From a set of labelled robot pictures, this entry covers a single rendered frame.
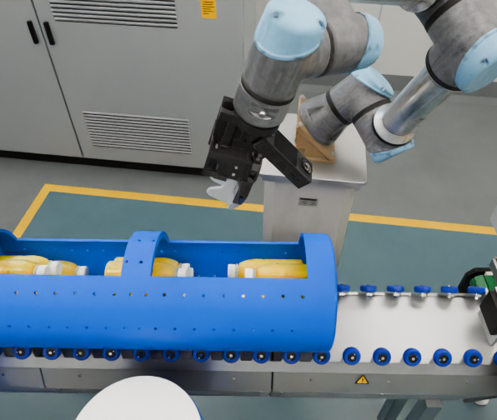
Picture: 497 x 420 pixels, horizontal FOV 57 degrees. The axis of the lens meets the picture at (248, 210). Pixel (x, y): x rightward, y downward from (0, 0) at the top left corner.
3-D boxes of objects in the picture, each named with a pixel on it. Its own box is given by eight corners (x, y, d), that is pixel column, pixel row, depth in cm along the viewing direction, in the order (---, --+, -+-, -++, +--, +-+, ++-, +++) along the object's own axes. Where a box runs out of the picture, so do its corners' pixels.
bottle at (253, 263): (301, 259, 120) (234, 258, 120) (303, 258, 113) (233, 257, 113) (301, 286, 119) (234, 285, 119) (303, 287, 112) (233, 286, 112)
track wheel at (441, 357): (448, 345, 115) (451, 348, 113) (451, 362, 116) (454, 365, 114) (429, 349, 115) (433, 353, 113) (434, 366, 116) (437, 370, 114)
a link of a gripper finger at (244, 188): (233, 187, 76) (248, 151, 70) (243, 190, 77) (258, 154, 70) (229, 209, 73) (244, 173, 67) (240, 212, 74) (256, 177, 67)
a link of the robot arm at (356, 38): (359, -23, 63) (299, -22, 57) (399, 46, 61) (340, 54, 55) (327, 18, 69) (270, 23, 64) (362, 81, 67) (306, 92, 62)
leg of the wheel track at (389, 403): (374, 418, 197) (410, 347, 152) (387, 418, 197) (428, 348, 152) (375, 432, 193) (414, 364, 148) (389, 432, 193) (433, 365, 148)
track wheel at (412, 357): (406, 367, 116) (409, 370, 114) (399, 352, 115) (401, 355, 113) (423, 358, 116) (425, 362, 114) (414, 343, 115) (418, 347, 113)
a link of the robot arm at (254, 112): (294, 78, 64) (293, 116, 58) (283, 104, 67) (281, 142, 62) (243, 62, 62) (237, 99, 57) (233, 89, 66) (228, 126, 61)
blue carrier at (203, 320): (14, 278, 134) (-24, 204, 115) (316, 283, 133) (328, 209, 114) (-32, 369, 113) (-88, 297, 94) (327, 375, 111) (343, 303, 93)
